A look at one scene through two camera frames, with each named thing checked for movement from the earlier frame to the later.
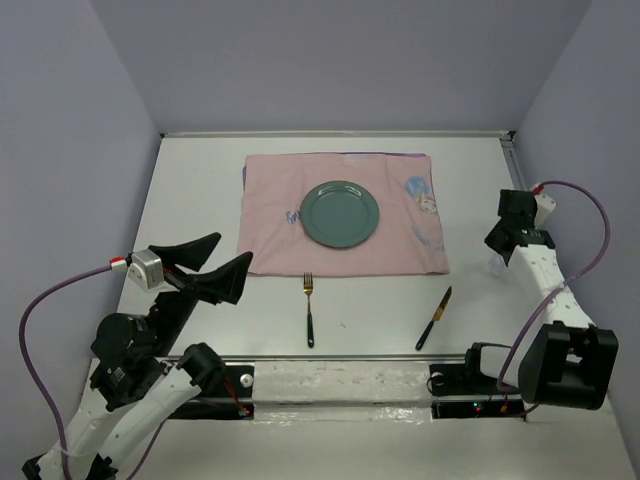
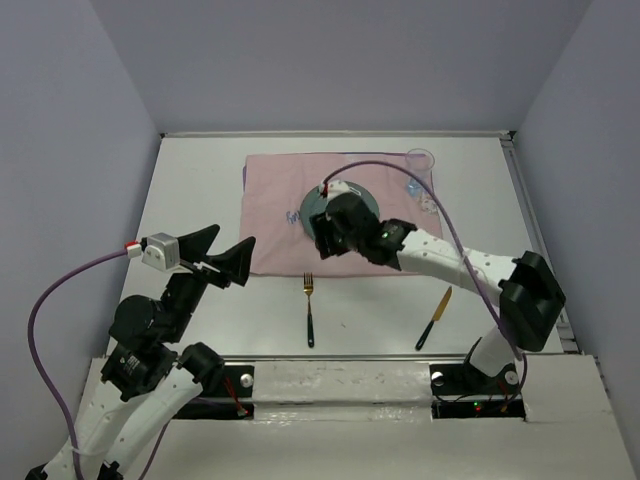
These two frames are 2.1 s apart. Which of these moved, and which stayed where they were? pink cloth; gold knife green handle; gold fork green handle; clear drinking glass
Moved: clear drinking glass
Stayed: gold knife green handle; pink cloth; gold fork green handle
